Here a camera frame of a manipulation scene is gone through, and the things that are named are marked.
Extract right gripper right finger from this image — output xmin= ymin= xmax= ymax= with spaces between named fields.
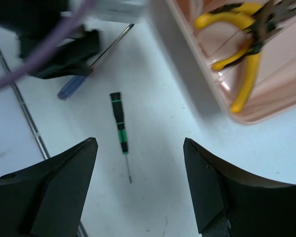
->
xmin=183 ymin=138 xmax=296 ymax=237

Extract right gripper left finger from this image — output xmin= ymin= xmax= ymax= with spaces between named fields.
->
xmin=0 ymin=137 xmax=98 ymax=237

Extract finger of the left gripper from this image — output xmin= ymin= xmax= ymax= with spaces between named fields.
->
xmin=29 ymin=25 xmax=100 ymax=79

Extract long blue-handled screwdriver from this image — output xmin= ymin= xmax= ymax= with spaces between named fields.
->
xmin=57 ymin=24 xmax=135 ymax=100

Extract black green precision screwdriver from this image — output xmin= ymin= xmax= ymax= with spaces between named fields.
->
xmin=110 ymin=92 xmax=132 ymax=184

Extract pink plastic toolbox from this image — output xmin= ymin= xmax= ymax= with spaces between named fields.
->
xmin=148 ymin=0 xmax=296 ymax=125

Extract yellow needle-nose pliers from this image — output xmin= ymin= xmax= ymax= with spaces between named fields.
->
xmin=212 ymin=37 xmax=264 ymax=114

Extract yellow cutting pliers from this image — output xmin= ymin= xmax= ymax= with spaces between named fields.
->
xmin=194 ymin=0 xmax=292 ymax=32

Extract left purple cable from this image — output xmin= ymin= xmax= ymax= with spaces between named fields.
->
xmin=0 ymin=0 xmax=94 ymax=93

